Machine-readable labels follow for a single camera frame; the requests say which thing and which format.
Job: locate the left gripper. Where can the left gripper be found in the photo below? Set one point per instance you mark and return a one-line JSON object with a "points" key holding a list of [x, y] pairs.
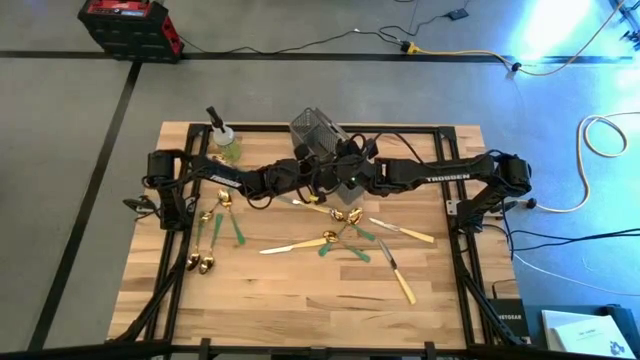
{"points": [[315, 172]]}

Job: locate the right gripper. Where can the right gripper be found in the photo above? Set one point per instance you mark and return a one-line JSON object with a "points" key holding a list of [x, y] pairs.
{"points": [[365, 170]]}

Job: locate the grey plastic cutlery basket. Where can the grey plastic cutlery basket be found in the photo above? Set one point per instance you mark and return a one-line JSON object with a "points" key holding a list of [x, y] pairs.
{"points": [[310, 125]]}

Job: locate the spray bottle yellow-green label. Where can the spray bottle yellow-green label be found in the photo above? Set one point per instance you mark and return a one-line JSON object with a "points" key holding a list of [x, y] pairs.
{"points": [[223, 136]]}

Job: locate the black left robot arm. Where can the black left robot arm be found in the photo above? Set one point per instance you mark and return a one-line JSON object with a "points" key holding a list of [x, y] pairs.
{"points": [[220, 175]]}

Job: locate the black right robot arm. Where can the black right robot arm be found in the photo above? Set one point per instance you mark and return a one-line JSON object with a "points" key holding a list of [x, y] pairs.
{"points": [[450, 172]]}

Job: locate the black power adapter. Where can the black power adapter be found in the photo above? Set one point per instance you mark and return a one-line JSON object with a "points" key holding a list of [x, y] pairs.
{"points": [[457, 14]]}

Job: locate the red black tool case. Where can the red black tool case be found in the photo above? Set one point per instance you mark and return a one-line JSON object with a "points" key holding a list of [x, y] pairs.
{"points": [[130, 35]]}

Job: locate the white booklet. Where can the white booklet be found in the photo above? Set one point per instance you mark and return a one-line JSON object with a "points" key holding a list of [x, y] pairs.
{"points": [[585, 335]]}

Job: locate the metal bracket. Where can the metal bracket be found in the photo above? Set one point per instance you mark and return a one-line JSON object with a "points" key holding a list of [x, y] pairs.
{"points": [[454, 206]]}

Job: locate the black network switch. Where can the black network switch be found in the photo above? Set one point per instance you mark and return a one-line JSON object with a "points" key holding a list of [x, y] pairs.
{"points": [[510, 320]]}

